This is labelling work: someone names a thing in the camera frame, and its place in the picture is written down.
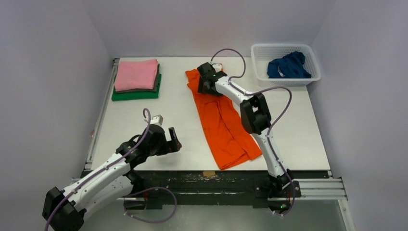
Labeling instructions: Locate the orange t shirt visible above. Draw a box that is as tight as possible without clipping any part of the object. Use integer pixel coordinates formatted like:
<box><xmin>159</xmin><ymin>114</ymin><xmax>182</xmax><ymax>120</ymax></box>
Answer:
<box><xmin>185</xmin><ymin>69</ymin><xmax>262</xmax><ymax>170</ymax></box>

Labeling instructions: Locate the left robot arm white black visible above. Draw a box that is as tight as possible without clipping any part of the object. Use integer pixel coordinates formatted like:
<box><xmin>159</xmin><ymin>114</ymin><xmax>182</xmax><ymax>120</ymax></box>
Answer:
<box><xmin>42</xmin><ymin>124</ymin><xmax>182</xmax><ymax>231</ymax></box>

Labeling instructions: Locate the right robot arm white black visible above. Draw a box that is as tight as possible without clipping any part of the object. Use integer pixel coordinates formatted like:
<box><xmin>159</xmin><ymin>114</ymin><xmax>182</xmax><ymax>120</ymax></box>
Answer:
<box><xmin>197</xmin><ymin>63</ymin><xmax>300</xmax><ymax>198</ymax></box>

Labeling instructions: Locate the brown tape piece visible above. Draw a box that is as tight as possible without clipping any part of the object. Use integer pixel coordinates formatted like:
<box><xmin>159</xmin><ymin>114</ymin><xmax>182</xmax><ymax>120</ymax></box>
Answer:
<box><xmin>203</xmin><ymin>171</ymin><xmax>216</xmax><ymax>178</ymax></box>

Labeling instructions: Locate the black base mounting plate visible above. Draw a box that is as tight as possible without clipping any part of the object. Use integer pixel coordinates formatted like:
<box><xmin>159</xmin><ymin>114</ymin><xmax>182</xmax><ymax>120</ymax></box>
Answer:
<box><xmin>120</xmin><ymin>171</ymin><xmax>329</xmax><ymax>212</ymax></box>

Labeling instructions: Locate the folded green t shirt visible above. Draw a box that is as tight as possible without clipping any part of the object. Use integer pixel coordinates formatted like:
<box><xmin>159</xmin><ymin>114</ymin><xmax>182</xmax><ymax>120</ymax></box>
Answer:
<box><xmin>111</xmin><ymin>74</ymin><xmax>162</xmax><ymax>102</ymax></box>

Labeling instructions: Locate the white plastic basket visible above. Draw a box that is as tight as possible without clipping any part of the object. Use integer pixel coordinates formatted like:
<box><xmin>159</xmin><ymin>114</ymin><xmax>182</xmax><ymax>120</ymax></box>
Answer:
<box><xmin>251</xmin><ymin>43</ymin><xmax>321</xmax><ymax>87</ymax></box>

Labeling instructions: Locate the folded pink t shirt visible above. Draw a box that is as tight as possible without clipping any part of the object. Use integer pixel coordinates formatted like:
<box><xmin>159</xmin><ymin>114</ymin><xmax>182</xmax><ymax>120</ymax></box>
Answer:
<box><xmin>114</xmin><ymin>59</ymin><xmax>159</xmax><ymax>91</ymax></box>

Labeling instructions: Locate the blue t shirt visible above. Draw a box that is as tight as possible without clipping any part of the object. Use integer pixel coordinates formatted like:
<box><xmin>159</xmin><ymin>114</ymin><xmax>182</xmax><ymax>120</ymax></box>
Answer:
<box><xmin>267</xmin><ymin>51</ymin><xmax>312</xmax><ymax>79</ymax></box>

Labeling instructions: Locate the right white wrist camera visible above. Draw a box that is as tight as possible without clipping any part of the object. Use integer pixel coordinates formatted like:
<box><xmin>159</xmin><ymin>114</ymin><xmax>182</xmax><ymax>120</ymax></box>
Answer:
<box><xmin>211</xmin><ymin>63</ymin><xmax>223</xmax><ymax>73</ymax></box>

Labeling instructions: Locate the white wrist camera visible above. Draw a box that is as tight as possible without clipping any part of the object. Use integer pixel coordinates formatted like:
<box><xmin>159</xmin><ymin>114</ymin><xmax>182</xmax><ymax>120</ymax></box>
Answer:
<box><xmin>150</xmin><ymin>115</ymin><xmax>164</xmax><ymax>126</ymax></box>
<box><xmin>211</xmin><ymin>63</ymin><xmax>223</xmax><ymax>73</ymax></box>

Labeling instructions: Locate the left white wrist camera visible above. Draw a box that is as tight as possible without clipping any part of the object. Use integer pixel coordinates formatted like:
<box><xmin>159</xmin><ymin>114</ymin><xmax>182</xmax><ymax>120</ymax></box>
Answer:
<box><xmin>150</xmin><ymin>115</ymin><xmax>164</xmax><ymax>126</ymax></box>

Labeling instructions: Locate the aluminium frame rail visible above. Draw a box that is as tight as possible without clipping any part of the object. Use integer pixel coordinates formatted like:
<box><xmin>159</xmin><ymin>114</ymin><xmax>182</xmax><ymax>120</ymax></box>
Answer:
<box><xmin>65</xmin><ymin>177</ymin><xmax>348</xmax><ymax>202</ymax></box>

